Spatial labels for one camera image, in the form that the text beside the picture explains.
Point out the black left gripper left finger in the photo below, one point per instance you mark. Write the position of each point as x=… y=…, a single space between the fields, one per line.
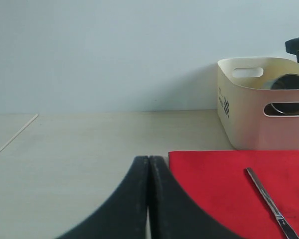
x=124 y=214

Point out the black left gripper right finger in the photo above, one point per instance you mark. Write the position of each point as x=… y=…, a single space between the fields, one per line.
x=173 y=214

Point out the stainless steel cup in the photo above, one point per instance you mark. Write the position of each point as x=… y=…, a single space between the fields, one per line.
x=288 y=81

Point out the steel table knife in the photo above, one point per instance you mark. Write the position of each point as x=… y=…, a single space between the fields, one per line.
x=288 y=231

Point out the red table cloth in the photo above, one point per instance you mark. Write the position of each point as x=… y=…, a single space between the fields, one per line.
x=218 y=182

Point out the cream plastic bin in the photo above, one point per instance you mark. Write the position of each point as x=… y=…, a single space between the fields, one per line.
x=242 y=101

